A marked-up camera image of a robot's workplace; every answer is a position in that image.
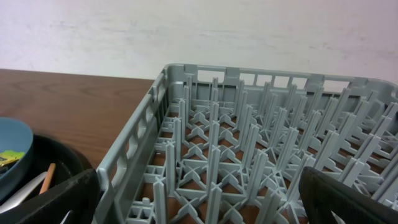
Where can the wooden chopstick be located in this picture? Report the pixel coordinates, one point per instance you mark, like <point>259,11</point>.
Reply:
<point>48,178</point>

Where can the round black tray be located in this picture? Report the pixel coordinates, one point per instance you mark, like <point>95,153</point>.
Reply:
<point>69,163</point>

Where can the dark blue bowl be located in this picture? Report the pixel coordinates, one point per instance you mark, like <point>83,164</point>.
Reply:
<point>15,136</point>

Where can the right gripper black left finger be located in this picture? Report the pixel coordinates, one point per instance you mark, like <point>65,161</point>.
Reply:
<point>72,201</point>

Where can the white plastic knife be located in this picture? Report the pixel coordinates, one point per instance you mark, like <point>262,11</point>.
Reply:
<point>23,193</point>

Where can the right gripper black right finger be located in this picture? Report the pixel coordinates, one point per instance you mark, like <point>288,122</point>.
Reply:
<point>323,197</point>

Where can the grey dishwasher rack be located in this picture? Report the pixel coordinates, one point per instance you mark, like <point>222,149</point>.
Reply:
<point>214,144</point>

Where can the yellow snack wrapper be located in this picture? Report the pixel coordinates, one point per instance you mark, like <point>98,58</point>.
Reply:
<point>9,156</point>

